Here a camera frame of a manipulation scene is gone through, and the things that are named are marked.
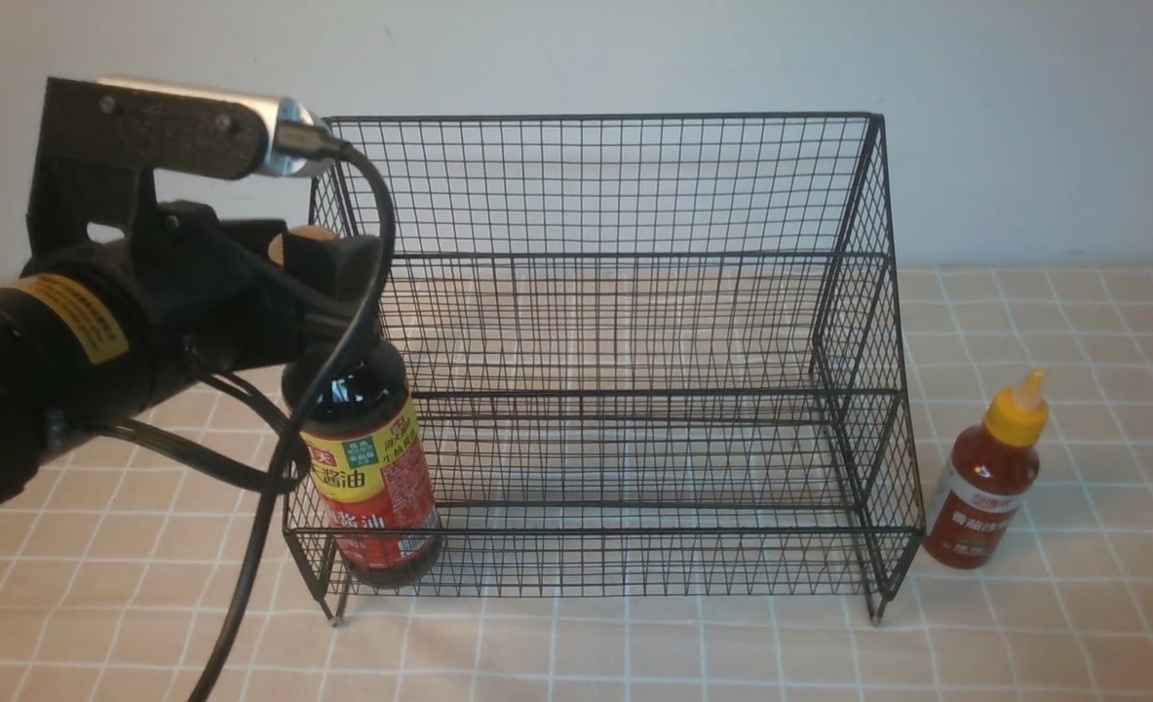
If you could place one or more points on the dark soy sauce bottle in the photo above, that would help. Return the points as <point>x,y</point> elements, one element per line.
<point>368,463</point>

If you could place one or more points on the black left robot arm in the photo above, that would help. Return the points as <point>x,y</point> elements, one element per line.
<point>98,333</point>

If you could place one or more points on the black wire mesh shelf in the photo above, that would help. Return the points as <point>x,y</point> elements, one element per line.
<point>651,355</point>

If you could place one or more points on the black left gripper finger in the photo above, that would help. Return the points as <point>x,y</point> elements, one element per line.
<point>336,268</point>

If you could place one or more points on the red sauce bottle yellow cap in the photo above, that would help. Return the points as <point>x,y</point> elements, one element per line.
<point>986,476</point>

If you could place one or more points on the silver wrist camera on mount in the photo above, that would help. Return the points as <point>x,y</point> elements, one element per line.
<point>101,142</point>

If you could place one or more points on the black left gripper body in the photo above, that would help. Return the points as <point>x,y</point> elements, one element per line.
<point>193,285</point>

